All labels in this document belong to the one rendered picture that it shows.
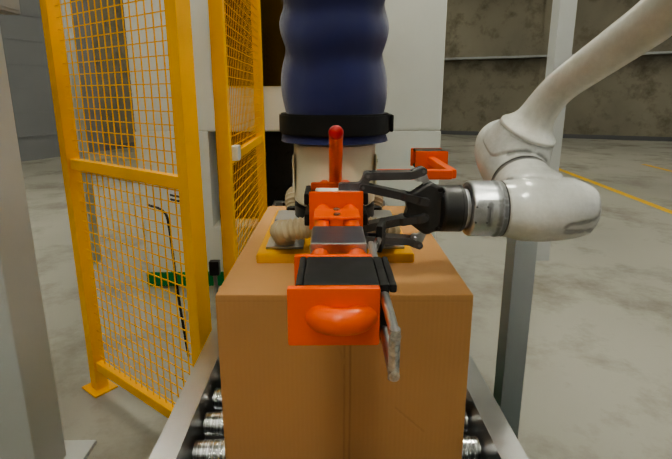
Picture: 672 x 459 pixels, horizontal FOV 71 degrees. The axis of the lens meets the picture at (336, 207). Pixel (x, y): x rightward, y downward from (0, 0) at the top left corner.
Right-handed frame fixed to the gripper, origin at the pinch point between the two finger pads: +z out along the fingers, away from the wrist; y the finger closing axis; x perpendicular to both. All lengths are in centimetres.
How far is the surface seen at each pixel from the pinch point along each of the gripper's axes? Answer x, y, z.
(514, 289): 43, 33, -49
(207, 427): 18, 55, 27
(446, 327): -5.8, 17.8, -17.5
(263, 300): -5.2, 13.7, 11.1
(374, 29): 17.7, -28.8, -6.9
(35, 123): 880, 51, 572
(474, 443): 10, 52, -30
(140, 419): 90, 109, 74
